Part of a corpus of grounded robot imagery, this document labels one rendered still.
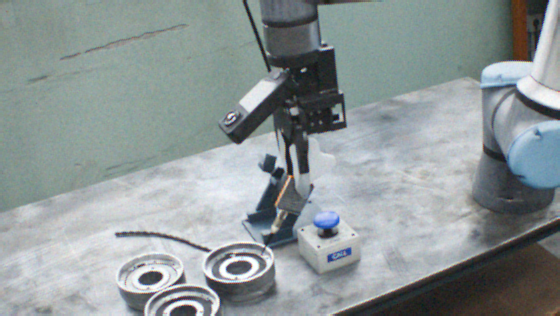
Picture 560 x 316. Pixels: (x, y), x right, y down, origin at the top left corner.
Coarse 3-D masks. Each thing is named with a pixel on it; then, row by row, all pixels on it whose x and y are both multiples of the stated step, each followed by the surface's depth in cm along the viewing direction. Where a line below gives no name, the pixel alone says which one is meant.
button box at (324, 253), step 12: (312, 228) 116; (336, 228) 114; (348, 228) 114; (300, 240) 116; (312, 240) 113; (324, 240) 112; (336, 240) 112; (348, 240) 112; (300, 252) 118; (312, 252) 112; (324, 252) 111; (336, 252) 112; (348, 252) 113; (360, 252) 114; (312, 264) 114; (324, 264) 112; (336, 264) 113; (348, 264) 114
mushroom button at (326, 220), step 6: (318, 216) 113; (324, 216) 113; (330, 216) 112; (336, 216) 113; (318, 222) 112; (324, 222) 112; (330, 222) 111; (336, 222) 112; (324, 228) 112; (330, 228) 112
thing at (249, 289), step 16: (208, 256) 113; (240, 256) 114; (272, 256) 111; (208, 272) 111; (224, 272) 111; (240, 272) 114; (272, 272) 110; (224, 288) 107; (240, 288) 107; (256, 288) 108
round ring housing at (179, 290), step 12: (168, 288) 106; (180, 288) 107; (192, 288) 107; (204, 288) 106; (156, 300) 105; (216, 300) 103; (144, 312) 102; (168, 312) 103; (180, 312) 105; (192, 312) 105; (216, 312) 101
